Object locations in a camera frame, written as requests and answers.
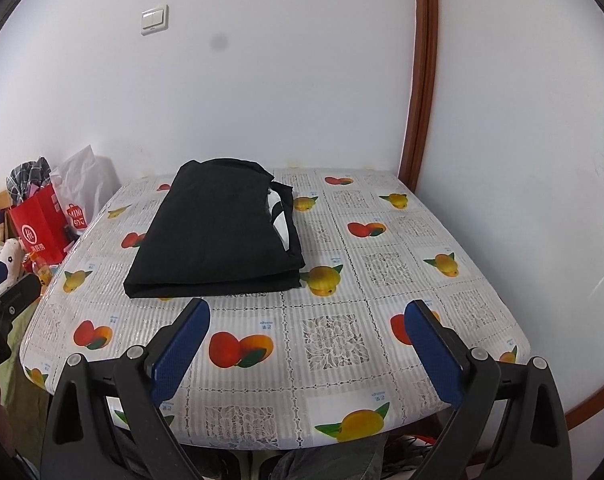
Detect white floral quilt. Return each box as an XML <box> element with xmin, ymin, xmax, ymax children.
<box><xmin>0</xmin><ymin>237</ymin><xmax>25</xmax><ymax>311</ymax></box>

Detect orange drink bottle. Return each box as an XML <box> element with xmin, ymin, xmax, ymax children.
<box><xmin>24</xmin><ymin>252</ymin><xmax>52</xmax><ymax>286</ymax></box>

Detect white plastic shopping bag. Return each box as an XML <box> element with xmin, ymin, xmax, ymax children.
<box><xmin>52</xmin><ymin>145</ymin><xmax>117</xmax><ymax>233</ymax></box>

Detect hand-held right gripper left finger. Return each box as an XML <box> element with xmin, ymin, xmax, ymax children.
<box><xmin>40</xmin><ymin>297</ymin><xmax>211</xmax><ymax>480</ymax></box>

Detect black white blue jacket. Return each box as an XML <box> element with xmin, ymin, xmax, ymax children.
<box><xmin>123</xmin><ymin>158</ymin><xmax>307</xmax><ymax>300</ymax></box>

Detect fruit print lace tablecloth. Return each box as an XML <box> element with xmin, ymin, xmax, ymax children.
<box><xmin>19</xmin><ymin>167</ymin><xmax>533</xmax><ymax>453</ymax></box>

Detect white wall light switch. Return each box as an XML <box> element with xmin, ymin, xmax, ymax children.
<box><xmin>140</xmin><ymin>5</ymin><xmax>170</xmax><ymax>37</ymax></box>

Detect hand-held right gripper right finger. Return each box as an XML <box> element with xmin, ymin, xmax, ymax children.
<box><xmin>404</xmin><ymin>299</ymin><xmax>573</xmax><ymax>480</ymax></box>

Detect red paper bag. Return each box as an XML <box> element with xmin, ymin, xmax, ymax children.
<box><xmin>8</xmin><ymin>184</ymin><xmax>67</xmax><ymax>266</ymax></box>

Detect green blanket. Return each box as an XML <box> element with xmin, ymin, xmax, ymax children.
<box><xmin>0</xmin><ymin>305</ymin><xmax>50</xmax><ymax>411</ymax></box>

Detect brown wooden baseboard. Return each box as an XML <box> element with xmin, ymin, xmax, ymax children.
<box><xmin>566</xmin><ymin>372</ymin><xmax>604</xmax><ymax>431</ymax></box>

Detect person's grey pants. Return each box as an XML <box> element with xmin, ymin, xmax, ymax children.
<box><xmin>272</xmin><ymin>432</ymin><xmax>390</xmax><ymax>480</ymax></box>

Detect grey plaid cloth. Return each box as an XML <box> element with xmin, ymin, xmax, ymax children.
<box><xmin>6</xmin><ymin>156</ymin><xmax>52</xmax><ymax>206</ymax></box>

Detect brown wooden door frame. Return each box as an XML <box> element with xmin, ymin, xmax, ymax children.
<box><xmin>399</xmin><ymin>0</ymin><xmax>440</xmax><ymax>193</ymax></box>

